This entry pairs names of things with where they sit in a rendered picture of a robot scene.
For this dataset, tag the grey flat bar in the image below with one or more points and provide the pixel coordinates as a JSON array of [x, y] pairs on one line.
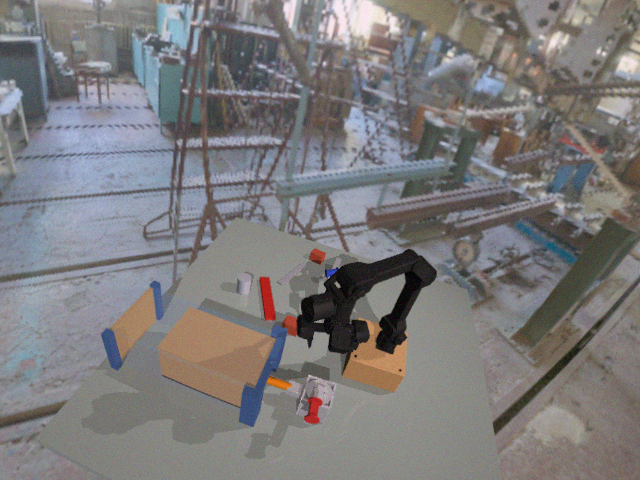
[[292, 273]]

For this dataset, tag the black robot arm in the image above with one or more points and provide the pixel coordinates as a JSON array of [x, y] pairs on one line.
[[357, 279]]

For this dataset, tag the blue post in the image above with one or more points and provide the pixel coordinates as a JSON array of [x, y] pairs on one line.
[[271, 365]]

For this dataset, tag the grey cylinder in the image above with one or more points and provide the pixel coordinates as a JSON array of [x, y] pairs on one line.
[[243, 284]]

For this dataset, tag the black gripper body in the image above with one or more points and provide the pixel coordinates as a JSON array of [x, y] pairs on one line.
[[306, 330]]

